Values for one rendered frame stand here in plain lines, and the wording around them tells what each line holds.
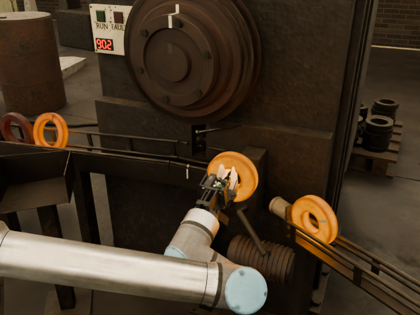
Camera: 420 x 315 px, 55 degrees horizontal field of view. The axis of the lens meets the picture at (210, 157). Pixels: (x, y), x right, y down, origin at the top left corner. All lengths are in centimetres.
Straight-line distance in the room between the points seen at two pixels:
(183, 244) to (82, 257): 25
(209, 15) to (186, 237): 65
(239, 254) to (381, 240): 121
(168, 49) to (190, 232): 57
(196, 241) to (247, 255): 45
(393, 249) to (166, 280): 176
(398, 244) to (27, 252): 201
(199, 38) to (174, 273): 69
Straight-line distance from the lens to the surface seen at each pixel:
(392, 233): 254
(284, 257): 139
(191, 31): 122
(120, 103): 168
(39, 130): 199
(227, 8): 126
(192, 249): 96
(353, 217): 259
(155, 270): 82
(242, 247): 141
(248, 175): 116
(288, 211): 128
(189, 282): 82
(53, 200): 160
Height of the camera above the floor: 143
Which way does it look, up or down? 27 degrees down
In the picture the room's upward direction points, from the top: straight up
